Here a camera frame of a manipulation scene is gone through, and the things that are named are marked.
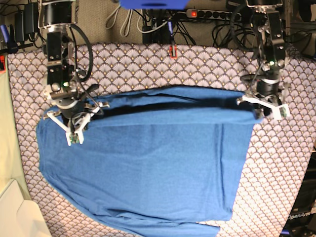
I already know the blue-handled clamp at left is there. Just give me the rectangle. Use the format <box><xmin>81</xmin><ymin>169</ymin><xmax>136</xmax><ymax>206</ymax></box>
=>
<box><xmin>0</xmin><ymin>24</ymin><xmax>18</xmax><ymax>54</ymax></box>

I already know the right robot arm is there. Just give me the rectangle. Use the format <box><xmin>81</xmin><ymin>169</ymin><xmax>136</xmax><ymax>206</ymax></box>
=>
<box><xmin>38</xmin><ymin>0</ymin><xmax>83</xmax><ymax>119</ymax></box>

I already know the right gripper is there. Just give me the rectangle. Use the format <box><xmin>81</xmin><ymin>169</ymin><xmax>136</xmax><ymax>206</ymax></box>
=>
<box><xmin>54</xmin><ymin>97</ymin><xmax>84</xmax><ymax>121</ymax></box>

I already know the white plastic bin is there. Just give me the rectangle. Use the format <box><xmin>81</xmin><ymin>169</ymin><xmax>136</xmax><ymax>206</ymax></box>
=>
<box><xmin>0</xmin><ymin>179</ymin><xmax>51</xmax><ymax>237</ymax></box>

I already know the blue long-sleeve T-shirt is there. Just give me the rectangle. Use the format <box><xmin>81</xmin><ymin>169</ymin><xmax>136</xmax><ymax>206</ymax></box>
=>
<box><xmin>36</xmin><ymin>86</ymin><xmax>258</xmax><ymax>237</ymax></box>

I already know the patterned fan-print tablecloth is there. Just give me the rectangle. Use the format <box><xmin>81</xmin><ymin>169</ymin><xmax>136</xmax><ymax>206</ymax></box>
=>
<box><xmin>7</xmin><ymin>44</ymin><xmax>316</xmax><ymax>237</ymax></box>

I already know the black power adapter brick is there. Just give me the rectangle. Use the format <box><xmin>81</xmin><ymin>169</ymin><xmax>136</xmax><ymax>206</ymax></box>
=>
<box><xmin>24</xmin><ymin>2</ymin><xmax>39</xmax><ymax>34</ymax></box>

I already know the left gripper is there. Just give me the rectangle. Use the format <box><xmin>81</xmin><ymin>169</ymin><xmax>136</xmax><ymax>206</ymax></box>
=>
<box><xmin>254</xmin><ymin>77</ymin><xmax>280</xmax><ymax>121</ymax></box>

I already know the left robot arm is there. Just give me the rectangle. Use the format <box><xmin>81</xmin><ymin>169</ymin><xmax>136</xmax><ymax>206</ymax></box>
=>
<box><xmin>242</xmin><ymin>0</ymin><xmax>290</xmax><ymax>120</ymax></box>

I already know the black OpenArm box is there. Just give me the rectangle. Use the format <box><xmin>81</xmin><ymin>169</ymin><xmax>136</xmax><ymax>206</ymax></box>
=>
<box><xmin>280</xmin><ymin>152</ymin><xmax>316</xmax><ymax>237</ymax></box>

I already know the red and grey table clamp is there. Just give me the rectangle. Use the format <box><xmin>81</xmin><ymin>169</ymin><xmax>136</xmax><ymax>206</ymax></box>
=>
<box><xmin>169</xmin><ymin>44</ymin><xmax>177</xmax><ymax>59</ymax></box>

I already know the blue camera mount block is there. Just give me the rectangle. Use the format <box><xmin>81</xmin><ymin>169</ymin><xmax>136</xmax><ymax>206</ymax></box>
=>
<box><xmin>119</xmin><ymin>0</ymin><xmax>189</xmax><ymax>9</ymax></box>

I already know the black power strip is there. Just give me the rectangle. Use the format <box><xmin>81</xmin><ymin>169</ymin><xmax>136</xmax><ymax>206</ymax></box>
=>
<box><xmin>185</xmin><ymin>9</ymin><xmax>232</xmax><ymax>21</ymax></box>

